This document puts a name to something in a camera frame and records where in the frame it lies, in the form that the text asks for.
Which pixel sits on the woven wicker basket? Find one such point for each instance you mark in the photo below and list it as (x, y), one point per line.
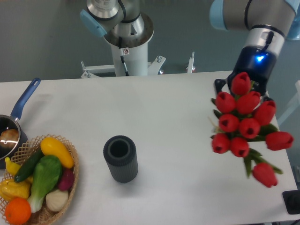
(44, 216)

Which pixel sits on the red tulip bouquet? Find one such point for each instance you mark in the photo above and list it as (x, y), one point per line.
(245, 117)

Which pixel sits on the green bok choy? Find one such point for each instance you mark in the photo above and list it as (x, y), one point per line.
(45, 177)

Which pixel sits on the black device at edge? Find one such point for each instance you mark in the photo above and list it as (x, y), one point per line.
(292, 201)

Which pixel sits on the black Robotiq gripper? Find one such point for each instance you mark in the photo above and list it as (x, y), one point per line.
(257, 64)

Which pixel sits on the yellow bell pepper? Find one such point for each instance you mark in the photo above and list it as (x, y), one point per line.
(9, 189)

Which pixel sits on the purple red radish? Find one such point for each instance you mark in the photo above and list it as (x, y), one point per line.
(66, 180)

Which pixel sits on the yellow squash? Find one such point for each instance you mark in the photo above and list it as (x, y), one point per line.
(52, 146)

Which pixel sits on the orange fruit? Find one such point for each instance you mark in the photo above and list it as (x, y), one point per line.
(18, 211)

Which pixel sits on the dark green cucumber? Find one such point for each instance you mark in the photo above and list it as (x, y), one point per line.
(28, 167)

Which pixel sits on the blue transparent water bottle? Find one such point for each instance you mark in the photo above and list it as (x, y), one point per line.
(294, 31)

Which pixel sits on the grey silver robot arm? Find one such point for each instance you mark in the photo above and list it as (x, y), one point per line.
(268, 21)

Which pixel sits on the white metal base frame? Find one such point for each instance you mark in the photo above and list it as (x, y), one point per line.
(126, 67)

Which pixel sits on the blue handled saucepan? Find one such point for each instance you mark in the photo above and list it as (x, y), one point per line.
(12, 121)

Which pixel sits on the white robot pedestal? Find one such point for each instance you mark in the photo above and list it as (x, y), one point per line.
(129, 46)

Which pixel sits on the white garlic bulb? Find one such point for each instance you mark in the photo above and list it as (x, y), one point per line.
(56, 200)

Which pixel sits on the brown bread roll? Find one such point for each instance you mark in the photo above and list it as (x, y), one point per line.
(9, 138)

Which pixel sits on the small yellow banana pepper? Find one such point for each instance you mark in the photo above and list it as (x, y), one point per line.
(11, 168)

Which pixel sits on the dark grey ribbed vase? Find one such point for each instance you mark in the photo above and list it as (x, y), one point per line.
(121, 157)

